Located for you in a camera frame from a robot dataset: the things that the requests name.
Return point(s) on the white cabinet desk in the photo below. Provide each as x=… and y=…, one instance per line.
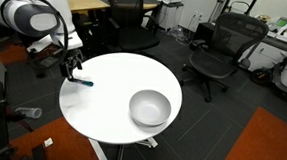
x=270, y=50

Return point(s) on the teal marker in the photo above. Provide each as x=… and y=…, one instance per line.
x=87, y=83

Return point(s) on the black padded office chair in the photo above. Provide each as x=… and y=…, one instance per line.
x=132, y=29

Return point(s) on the wooden desk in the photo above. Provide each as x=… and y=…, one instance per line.
x=81, y=5

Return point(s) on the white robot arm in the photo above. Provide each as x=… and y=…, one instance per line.
x=51, y=22

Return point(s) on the black electric scooter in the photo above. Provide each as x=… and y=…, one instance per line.
x=265, y=76

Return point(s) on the black mesh office chair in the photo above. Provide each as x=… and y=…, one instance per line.
x=217, y=59

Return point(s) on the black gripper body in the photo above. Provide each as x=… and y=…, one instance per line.
x=72, y=60

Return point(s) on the round white table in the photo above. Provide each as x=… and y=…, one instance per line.
x=101, y=112

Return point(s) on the clear plastic cup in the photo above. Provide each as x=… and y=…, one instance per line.
x=31, y=112

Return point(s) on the white bowl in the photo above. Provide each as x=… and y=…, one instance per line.
x=149, y=107

